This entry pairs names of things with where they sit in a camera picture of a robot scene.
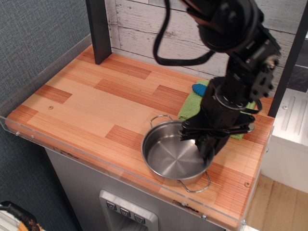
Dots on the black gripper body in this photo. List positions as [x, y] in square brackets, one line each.
[236, 91]

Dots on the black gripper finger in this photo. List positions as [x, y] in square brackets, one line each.
[188, 135]
[205, 146]

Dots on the stainless steel pot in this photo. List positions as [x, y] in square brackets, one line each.
[172, 161]

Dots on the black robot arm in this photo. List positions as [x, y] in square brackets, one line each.
[233, 27]

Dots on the green towel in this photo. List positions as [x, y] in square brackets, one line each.
[191, 108]

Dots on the white toy sink unit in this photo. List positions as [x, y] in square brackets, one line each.
[286, 157]

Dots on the silver dispenser button panel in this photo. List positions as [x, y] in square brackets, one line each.
[123, 215]

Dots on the grey toy fridge cabinet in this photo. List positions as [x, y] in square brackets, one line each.
[82, 185]

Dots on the orange black object corner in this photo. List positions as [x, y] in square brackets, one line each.
[15, 218]

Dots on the clear acrylic table guard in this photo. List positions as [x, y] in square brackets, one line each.
[99, 115]

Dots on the blue handled metal spoon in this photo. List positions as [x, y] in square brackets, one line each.
[199, 89]

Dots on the dark vertical post right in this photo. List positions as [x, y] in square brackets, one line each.
[290, 63]

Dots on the dark vertical post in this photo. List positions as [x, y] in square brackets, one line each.
[290, 63]
[99, 30]

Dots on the dark vertical post left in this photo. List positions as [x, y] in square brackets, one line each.
[99, 30]

